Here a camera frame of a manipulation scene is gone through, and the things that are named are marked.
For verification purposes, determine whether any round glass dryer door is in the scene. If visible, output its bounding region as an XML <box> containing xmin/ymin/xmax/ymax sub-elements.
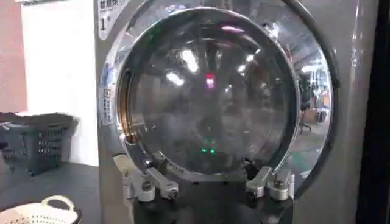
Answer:
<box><xmin>99</xmin><ymin>0</ymin><xmax>341</xmax><ymax>198</ymax></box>

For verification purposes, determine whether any grey dryer machine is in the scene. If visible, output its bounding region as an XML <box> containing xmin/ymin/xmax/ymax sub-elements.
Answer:
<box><xmin>93</xmin><ymin>0</ymin><xmax>380</xmax><ymax>224</ymax></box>

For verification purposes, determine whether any small warning sticker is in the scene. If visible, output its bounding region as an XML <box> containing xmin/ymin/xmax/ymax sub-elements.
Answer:
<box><xmin>101</xmin><ymin>88</ymin><xmax>115</xmax><ymax>125</ymax></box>

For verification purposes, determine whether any white laundry basket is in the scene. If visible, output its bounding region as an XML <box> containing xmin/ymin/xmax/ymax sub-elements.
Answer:
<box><xmin>0</xmin><ymin>195</ymin><xmax>82</xmax><ymax>224</ymax></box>

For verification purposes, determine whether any white number label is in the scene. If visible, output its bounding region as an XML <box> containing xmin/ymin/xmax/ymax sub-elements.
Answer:
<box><xmin>96</xmin><ymin>0</ymin><xmax>130</xmax><ymax>41</ymax></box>

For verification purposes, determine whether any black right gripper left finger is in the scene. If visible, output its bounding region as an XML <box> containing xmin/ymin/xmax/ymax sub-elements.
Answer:
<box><xmin>122</xmin><ymin>158</ymin><xmax>180</xmax><ymax>203</ymax></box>

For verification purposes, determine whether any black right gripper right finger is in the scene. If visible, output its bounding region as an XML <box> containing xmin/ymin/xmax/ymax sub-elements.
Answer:
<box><xmin>243</xmin><ymin>158</ymin><xmax>296</xmax><ymax>202</ymax></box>

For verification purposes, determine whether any dark grey laundry basket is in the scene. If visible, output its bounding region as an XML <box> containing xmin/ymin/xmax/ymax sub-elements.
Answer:
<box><xmin>0</xmin><ymin>111</ymin><xmax>76</xmax><ymax>177</ymax></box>

